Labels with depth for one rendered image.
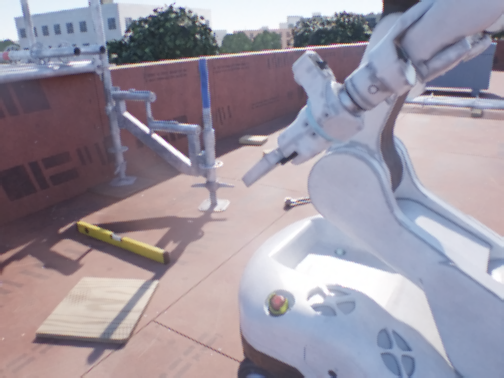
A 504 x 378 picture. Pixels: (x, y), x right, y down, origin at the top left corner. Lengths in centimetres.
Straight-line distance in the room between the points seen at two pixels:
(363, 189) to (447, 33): 34
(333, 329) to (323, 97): 40
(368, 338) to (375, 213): 22
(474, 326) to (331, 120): 46
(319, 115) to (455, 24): 20
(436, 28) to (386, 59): 7
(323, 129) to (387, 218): 25
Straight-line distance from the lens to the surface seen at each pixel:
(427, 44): 52
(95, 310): 142
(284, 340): 78
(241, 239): 173
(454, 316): 80
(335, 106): 55
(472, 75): 630
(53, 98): 238
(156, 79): 286
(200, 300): 139
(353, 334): 73
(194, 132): 199
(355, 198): 75
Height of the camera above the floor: 84
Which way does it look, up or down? 21 degrees down
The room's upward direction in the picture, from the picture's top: 2 degrees counter-clockwise
